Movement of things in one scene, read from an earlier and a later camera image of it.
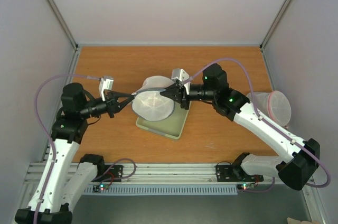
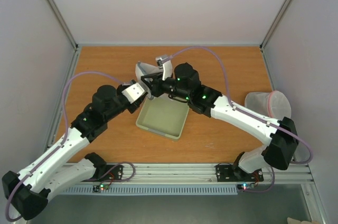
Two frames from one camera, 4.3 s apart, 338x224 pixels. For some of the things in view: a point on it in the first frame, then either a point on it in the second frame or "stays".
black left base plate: x=112 y=173 stays
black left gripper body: x=111 y=104 → x=137 y=104
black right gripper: x=183 y=96 → x=156 y=87
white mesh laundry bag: x=149 y=103 → x=142 y=69
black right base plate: x=235 y=173 stays
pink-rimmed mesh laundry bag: x=275 y=105 stays
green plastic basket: x=172 y=127 stays
